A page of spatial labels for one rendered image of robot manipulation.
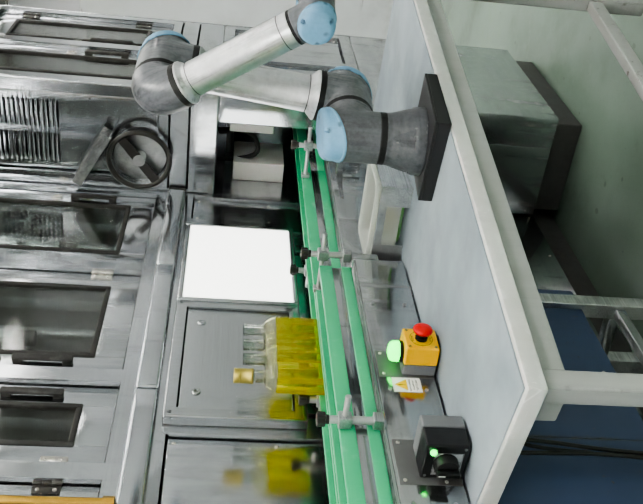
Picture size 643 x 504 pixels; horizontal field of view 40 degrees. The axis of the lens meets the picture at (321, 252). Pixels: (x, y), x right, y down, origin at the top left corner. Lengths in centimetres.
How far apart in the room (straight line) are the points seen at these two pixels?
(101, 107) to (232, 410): 126
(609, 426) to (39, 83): 199
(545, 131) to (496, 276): 163
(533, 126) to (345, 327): 134
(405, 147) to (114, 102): 130
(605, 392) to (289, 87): 99
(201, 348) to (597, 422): 100
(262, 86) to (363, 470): 88
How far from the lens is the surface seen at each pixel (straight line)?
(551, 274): 291
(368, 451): 168
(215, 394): 216
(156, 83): 189
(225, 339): 233
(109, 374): 225
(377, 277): 212
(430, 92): 195
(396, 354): 182
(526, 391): 136
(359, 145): 191
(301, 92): 201
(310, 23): 175
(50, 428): 215
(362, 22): 574
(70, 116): 301
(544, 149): 314
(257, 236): 277
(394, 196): 216
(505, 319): 146
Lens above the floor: 121
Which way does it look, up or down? 7 degrees down
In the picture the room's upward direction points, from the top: 87 degrees counter-clockwise
